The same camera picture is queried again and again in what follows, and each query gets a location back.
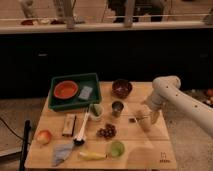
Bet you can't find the green plastic tray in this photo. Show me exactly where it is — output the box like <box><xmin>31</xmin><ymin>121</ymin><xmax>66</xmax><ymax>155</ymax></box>
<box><xmin>48</xmin><ymin>73</ymin><xmax>102</xmax><ymax>111</ymax></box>

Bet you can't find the grey sponge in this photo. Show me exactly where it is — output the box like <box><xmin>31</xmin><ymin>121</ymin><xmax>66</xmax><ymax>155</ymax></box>
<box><xmin>78</xmin><ymin>86</ymin><xmax>93</xmax><ymax>100</ymax></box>

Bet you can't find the wooden block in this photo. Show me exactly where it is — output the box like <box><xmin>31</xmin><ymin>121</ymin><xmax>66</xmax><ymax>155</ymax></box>
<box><xmin>62</xmin><ymin>114</ymin><xmax>76</xmax><ymax>136</ymax></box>

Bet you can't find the yellow banana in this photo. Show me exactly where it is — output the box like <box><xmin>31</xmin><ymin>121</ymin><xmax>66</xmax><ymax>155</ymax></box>
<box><xmin>79</xmin><ymin>152</ymin><xmax>107</xmax><ymax>160</ymax></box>

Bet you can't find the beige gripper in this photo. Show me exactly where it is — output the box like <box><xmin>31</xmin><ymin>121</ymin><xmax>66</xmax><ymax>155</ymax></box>
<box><xmin>136</xmin><ymin>105</ymin><xmax>160</xmax><ymax>129</ymax></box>

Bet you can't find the bunch of red grapes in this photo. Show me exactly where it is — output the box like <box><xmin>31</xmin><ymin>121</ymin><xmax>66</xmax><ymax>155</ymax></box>
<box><xmin>96</xmin><ymin>124</ymin><xmax>116</xmax><ymax>139</ymax></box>

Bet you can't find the white handled brush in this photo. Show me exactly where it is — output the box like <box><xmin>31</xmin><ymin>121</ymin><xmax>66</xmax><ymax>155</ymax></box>
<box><xmin>74</xmin><ymin>110</ymin><xmax>90</xmax><ymax>146</ymax></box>

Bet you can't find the silver metal fork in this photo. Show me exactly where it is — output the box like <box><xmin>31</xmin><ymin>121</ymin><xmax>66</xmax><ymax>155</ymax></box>
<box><xmin>136</xmin><ymin>116</ymin><xmax>148</xmax><ymax>120</ymax></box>

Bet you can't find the black pole stand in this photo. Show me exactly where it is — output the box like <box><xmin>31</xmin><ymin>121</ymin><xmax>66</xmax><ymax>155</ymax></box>
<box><xmin>19</xmin><ymin>120</ymin><xmax>31</xmax><ymax>171</ymax></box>

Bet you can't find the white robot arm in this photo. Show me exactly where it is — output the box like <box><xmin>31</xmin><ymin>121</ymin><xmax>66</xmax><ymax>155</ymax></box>
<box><xmin>138</xmin><ymin>76</ymin><xmax>213</xmax><ymax>138</ymax></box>

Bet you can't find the red apple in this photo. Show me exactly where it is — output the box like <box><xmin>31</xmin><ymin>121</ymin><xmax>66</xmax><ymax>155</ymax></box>
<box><xmin>36</xmin><ymin>130</ymin><xmax>52</xmax><ymax>145</ymax></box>

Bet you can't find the grey blue cloth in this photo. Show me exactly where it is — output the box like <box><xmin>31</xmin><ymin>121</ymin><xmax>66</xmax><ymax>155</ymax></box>
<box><xmin>52</xmin><ymin>143</ymin><xmax>74</xmax><ymax>166</ymax></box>

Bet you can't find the dark red bowl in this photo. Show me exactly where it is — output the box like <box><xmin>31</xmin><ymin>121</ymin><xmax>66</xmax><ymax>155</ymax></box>
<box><xmin>112</xmin><ymin>79</ymin><xmax>132</xmax><ymax>99</ymax></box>

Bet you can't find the white cup with green item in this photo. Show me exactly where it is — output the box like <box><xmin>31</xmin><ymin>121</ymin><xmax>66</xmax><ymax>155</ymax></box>
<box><xmin>89</xmin><ymin>104</ymin><xmax>103</xmax><ymax>122</ymax></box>

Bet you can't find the small metal cup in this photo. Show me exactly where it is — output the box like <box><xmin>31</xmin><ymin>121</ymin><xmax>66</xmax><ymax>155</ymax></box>
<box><xmin>112</xmin><ymin>101</ymin><xmax>124</xmax><ymax>117</ymax></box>

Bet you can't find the orange bowl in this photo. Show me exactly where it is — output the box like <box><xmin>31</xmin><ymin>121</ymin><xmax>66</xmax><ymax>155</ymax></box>
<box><xmin>53</xmin><ymin>80</ymin><xmax>78</xmax><ymax>100</ymax></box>

